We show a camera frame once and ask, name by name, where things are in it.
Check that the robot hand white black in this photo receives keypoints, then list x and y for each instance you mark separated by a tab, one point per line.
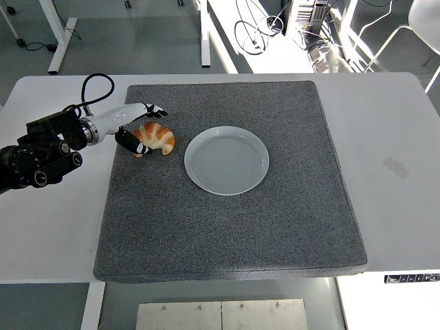
117	117

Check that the croissant bread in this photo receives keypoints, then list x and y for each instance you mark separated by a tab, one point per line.
158	135

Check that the light grey round plate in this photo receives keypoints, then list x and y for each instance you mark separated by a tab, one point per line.
227	161

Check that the grey metal plate with screws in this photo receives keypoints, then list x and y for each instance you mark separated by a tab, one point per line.
264	314
178	316

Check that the white desk leg with foot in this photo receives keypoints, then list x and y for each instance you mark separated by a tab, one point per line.
61	38
205	41

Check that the black caster wheel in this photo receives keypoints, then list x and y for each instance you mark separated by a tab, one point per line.
11	10
21	43

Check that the grey speckled mat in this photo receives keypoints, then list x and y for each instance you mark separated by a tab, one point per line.
223	233

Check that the white table leg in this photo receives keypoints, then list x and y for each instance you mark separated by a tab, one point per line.
92	306

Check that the computer tower case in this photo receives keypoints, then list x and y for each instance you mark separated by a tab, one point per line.
306	15

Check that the white chair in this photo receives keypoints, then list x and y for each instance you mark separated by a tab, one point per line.
424	17

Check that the table height control panel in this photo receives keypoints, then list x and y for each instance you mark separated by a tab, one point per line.
412	278

